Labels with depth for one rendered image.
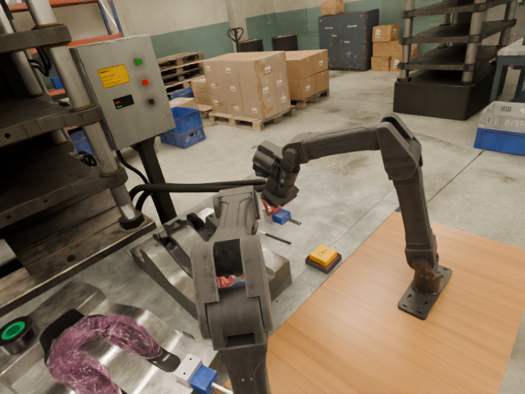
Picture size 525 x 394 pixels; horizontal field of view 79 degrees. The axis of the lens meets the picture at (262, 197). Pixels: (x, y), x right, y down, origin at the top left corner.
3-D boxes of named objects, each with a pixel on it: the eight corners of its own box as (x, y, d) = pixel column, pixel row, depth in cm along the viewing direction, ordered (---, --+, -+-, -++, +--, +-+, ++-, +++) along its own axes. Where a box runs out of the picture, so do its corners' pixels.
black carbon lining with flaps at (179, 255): (259, 268, 90) (255, 242, 85) (216, 304, 81) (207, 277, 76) (191, 227, 113) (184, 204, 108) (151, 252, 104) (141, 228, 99)
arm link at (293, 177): (267, 178, 89) (273, 161, 83) (277, 167, 92) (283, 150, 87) (288, 191, 87) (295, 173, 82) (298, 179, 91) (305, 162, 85)
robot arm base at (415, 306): (398, 285, 77) (428, 299, 73) (429, 241, 89) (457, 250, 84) (395, 307, 81) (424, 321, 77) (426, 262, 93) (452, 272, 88)
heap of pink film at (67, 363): (169, 344, 75) (159, 322, 71) (108, 421, 62) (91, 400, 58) (98, 311, 87) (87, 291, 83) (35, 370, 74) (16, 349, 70)
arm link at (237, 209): (214, 186, 65) (183, 269, 37) (258, 179, 65) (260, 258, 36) (226, 238, 69) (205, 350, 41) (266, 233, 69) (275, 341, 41)
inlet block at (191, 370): (244, 391, 66) (239, 376, 63) (230, 415, 62) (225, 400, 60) (194, 367, 72) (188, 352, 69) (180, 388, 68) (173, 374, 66)
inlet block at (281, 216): (306, 227, 96) (304, 212, 94) (295, 235, 94) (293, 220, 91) (275, 214, 105) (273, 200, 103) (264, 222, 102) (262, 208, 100)
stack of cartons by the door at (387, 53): (417, 68, 633) (422, 20, 590) (409, 72, 616) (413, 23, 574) (378, 67, 692) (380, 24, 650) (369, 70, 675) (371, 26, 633)
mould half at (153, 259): (292, 282, 93) (287, 247, 86) (224, 346, 79) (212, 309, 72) (195, 225, 126) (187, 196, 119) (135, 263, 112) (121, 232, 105)
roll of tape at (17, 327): (47, 324, 79) (39, 314, 77) (25, 354, 72) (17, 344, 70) (16, 326, 79) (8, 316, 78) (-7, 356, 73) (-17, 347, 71)
